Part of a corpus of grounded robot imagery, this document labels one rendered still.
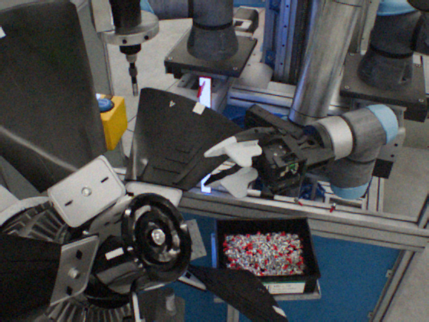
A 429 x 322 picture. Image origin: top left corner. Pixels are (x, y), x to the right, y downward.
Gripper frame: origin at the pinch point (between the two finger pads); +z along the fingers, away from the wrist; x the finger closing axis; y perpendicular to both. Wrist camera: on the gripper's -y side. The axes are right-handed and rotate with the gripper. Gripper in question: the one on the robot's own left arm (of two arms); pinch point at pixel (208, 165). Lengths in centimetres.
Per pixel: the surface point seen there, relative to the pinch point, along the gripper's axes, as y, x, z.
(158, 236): 14.2, -6.7, 13.2
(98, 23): 1.9, -30.3, 14.5
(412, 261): 14, 43, -51
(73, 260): 14.8, -8.5, 23.9
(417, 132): -74, 115, -164
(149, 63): -229, 145, -56
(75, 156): 2.1, -12.1, 20.1
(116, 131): -34.1, 19.4, 8.4
